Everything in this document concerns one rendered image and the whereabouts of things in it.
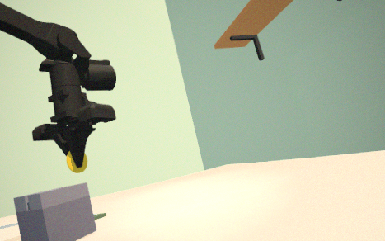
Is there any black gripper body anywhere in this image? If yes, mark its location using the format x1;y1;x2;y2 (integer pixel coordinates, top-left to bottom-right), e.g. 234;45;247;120
32;85;116;141

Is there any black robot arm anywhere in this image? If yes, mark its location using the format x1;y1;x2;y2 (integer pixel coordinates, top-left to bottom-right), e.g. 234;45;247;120
0;3;116;91

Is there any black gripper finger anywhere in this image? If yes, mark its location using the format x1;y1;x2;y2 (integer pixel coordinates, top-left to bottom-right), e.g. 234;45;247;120
63;128;96;168
49;134;70;156

